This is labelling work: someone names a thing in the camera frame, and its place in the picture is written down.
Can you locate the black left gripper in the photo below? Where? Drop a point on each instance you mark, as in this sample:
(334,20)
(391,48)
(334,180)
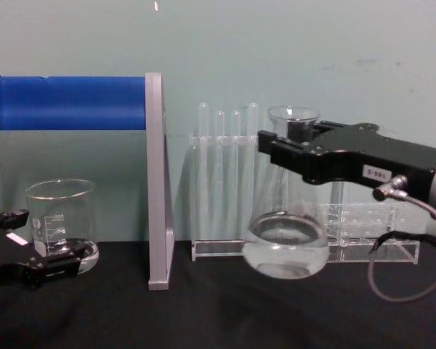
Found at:
(7,258)

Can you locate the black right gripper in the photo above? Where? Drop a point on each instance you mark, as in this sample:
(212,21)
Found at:
(378,156)

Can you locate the clear glass flask with water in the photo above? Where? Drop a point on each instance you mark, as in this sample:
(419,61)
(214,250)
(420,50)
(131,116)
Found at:
(285,251)

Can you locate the clear glass beaker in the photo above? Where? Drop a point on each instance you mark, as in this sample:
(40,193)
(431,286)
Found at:
(58,218)

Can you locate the clear plastic transfer pipette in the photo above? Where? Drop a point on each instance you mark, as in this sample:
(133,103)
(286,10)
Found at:
(253,118)

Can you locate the clear acrylic test tube rack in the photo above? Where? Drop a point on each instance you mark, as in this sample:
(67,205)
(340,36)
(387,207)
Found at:
(367,218)

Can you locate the clear acrylic pipette rack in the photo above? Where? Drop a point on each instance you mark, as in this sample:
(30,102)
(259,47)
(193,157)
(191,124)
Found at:
(218,251)

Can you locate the grey stand with blue bar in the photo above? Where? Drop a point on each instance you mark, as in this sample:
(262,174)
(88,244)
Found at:
(69,102)

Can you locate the black table cloth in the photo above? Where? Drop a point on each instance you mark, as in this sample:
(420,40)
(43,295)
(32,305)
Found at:
(240,320)

